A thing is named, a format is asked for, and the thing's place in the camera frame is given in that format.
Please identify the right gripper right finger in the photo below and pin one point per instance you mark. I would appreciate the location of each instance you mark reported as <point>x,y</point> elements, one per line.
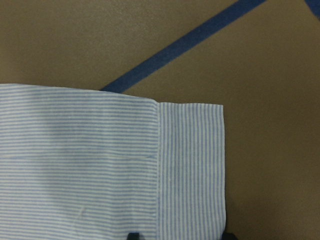
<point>229,236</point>

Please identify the light blue striped shirt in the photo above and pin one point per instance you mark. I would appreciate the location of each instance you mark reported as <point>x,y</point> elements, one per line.
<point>95,165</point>

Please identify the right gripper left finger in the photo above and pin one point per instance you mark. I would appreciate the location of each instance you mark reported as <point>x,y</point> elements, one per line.
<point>135,236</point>

